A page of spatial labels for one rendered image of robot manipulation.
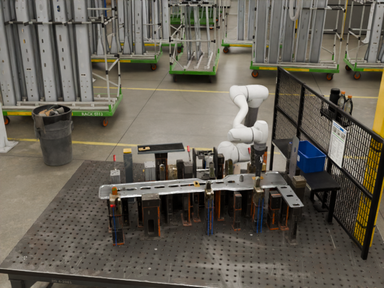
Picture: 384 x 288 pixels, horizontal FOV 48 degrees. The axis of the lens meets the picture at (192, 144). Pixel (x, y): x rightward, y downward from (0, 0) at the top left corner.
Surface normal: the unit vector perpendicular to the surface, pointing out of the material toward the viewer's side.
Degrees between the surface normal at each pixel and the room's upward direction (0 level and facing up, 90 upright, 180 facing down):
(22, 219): 0
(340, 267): 0
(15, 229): 0
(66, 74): 87
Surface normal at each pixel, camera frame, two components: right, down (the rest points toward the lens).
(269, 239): 0.00, -0.91
